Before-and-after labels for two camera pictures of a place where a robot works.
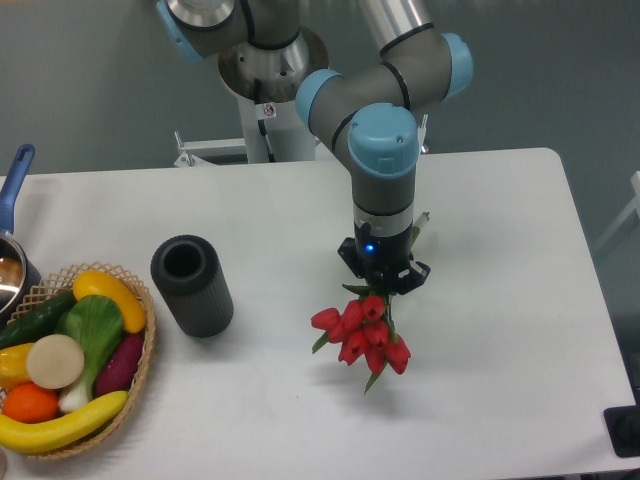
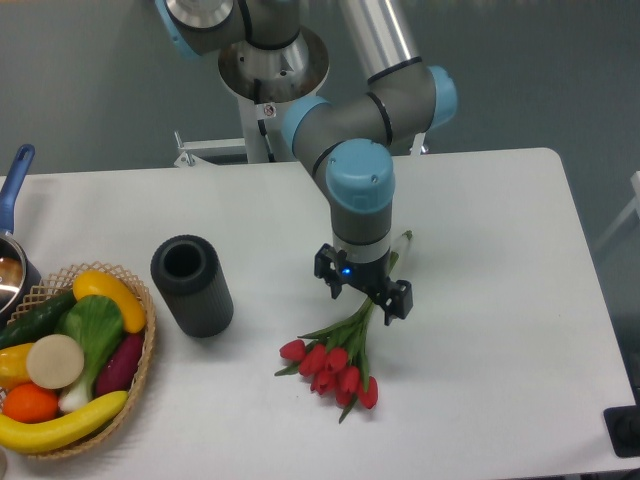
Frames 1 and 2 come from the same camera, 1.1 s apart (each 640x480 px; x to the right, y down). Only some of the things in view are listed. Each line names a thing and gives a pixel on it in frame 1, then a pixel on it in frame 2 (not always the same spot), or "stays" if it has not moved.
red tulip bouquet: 365,332 -> 333,358
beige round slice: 55,361 stays
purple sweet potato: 119,368 stays
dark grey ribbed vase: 187,271 stays
